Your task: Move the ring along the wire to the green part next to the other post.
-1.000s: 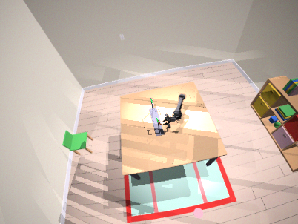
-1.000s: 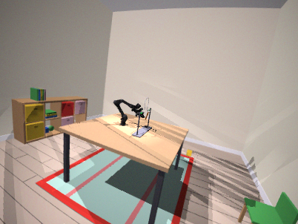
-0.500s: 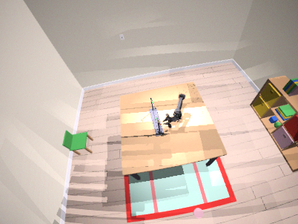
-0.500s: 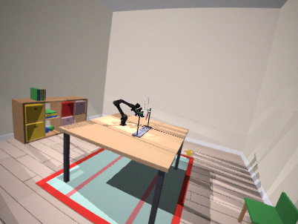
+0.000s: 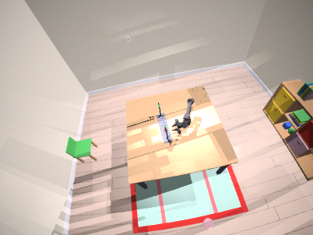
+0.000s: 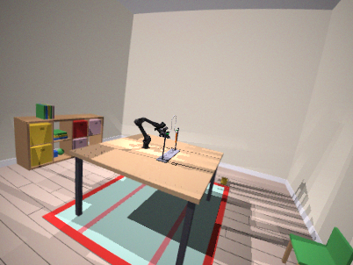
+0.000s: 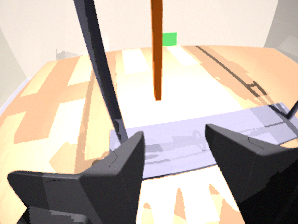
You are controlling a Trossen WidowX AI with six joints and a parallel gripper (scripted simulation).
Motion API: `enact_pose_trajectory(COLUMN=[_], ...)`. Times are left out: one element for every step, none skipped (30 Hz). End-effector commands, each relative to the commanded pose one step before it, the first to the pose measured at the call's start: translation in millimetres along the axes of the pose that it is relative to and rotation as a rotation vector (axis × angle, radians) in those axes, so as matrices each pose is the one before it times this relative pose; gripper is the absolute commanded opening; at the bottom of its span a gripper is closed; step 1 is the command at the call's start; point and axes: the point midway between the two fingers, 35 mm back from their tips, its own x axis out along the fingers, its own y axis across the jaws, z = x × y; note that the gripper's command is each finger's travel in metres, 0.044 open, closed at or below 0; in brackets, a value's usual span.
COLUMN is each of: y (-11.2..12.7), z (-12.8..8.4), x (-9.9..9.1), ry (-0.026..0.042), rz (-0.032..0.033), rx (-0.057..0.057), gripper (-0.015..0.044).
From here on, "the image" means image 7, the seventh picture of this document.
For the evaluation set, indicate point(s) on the orange handle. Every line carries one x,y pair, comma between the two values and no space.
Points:
157,34

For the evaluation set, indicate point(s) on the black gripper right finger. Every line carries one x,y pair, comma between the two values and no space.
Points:
262,176

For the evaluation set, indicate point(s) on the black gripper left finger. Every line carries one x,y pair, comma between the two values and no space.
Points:
107,193

